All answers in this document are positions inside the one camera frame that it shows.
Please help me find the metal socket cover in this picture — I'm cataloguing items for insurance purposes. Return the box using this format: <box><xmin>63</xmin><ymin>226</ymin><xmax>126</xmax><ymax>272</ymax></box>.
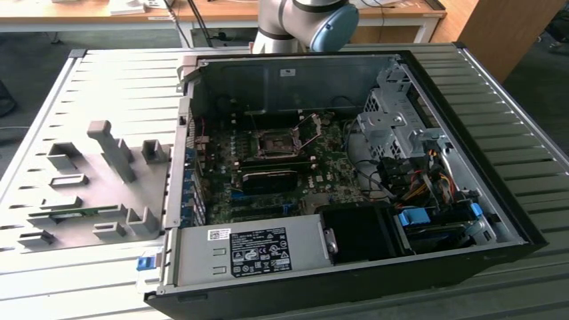
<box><xmin>291</xmin><ymin>113</ymin><xmax>334</xmax><ymax>151</ymax></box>

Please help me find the green motherboard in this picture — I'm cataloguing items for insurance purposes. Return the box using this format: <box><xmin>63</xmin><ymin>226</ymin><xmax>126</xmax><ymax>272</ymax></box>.
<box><xmin>194</xmin><ymin>111</ymin><xmax>395</xmax><ymax>226</ymax></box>

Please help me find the silver chipset heatsink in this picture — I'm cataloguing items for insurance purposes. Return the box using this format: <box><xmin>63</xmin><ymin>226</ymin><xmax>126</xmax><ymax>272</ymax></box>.
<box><xmin>302</xmin><ymin>193</ymin><xmax>334</xmax><ymax>214</ymax></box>

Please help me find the black expansion slot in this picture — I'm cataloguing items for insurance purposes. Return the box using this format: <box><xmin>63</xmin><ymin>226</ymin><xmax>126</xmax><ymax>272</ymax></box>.
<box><xmin>231</xmin><ymin>212</ymin><xmax>294</xmax><ymax>223</ymax></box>
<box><xmin>231</xmin><ymin>203</ymin><xmax>291</xmax><ymax>214</ymax></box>

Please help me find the silver drive cage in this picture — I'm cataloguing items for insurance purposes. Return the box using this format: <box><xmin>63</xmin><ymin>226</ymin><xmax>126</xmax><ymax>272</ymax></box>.
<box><xmin>355</xmin><ymin>56</ymin><xmax>451</xmax><ymax>161</ymax></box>

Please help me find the black fan shroud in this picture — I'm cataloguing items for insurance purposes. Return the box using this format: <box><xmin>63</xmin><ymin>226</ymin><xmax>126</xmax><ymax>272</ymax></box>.
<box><xmin>316</xmin><ymin>201</ymin><xmax>400</xmax><ymax>265</ymax></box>

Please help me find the silver power supply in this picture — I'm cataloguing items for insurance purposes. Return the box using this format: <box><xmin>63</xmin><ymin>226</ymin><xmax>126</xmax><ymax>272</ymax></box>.
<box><xmin>171</xmin><ymin>213</ymin><xmax>340</xmax><ymax>288</ymax></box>

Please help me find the blue disk carrier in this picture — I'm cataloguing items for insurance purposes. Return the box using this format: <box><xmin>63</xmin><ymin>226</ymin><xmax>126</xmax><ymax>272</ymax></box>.
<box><xmin>397</xmin><ymin>205</ymin><xmax>476</xmax><ymax>256</ymax></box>

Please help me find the grey parts rack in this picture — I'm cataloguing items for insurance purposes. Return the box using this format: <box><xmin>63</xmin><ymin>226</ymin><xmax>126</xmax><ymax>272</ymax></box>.
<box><xmin>15</xmin><ymin>119</ymin><xmax>175</xmax><ymax>255</ymax></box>

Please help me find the black PC case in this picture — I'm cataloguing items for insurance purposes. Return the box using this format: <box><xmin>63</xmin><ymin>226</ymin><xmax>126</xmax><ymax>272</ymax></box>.
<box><xmin>143</xmin><ymin>49</ymin><xmax>549</xmax><ymax>320</ymax></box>

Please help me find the blue plastic clip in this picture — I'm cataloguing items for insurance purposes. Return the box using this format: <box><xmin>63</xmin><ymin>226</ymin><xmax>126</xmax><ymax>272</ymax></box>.
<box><xmin>135</xmin><ymin>255</ymin><xmax>160</xmax><ymax>273</ymax></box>

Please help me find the green RAM stick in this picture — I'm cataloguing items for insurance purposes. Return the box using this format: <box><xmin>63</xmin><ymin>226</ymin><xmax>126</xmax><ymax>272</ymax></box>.
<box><xmin>42</xmin><ymin>205</ymin><xmax>118</xmax><ymax>221</ymax></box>

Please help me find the white box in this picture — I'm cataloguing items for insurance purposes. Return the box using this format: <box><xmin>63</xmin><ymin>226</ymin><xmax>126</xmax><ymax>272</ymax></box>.
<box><xmin>108</xmin><ymin>0</ymin><xmax>148</xmax><ymax>17</ymax></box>

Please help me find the wooden cabinet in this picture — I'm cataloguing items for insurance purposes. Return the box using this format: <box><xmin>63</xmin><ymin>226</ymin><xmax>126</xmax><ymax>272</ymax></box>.
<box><xmin>429</xmin><ymin>0</ymin><xmax>569</xmax><ymax>84</ymax></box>

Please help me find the wooden desk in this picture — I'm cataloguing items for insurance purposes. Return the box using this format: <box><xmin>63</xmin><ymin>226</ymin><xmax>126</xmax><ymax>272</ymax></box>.
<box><xmin>0</xmin><ymin>0</ymin><xmax>448</xmax><ymax>51</ymax></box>

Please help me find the black floor object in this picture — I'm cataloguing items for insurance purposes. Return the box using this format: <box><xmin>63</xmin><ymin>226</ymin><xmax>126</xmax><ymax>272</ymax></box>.
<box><xmin>0</xmin><ymin>78</ymin><xmax>19</xmax><ymax>118</ymax></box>

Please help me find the black office chair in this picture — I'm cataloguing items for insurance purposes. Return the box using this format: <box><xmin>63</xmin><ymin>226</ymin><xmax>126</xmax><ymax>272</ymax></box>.
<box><xmin>544</xmin><ymin>9</ymin><xmax>569</xmax><ymax>56</ymax></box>

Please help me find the black round cable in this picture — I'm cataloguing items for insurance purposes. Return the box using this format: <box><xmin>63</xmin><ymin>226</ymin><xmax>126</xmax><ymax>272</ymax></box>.
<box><xmin>350</xmin><ymin>119</ymin><xmax>392</xmax><ymax>204</ymax></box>

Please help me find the coloured power wire bundle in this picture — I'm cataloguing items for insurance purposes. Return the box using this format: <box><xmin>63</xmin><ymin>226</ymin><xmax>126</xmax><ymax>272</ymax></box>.
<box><xmin>391</xmin><ymin>149</ymin><xmax>459</xmax><ymax>213</ymax></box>

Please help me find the grey metal bracket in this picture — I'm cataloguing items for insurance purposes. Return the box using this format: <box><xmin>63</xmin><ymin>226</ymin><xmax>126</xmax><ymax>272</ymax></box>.
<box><xmin>175</xmin><ymin>55</ymin><xmax>204</xmax><ymax>98</ymax></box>

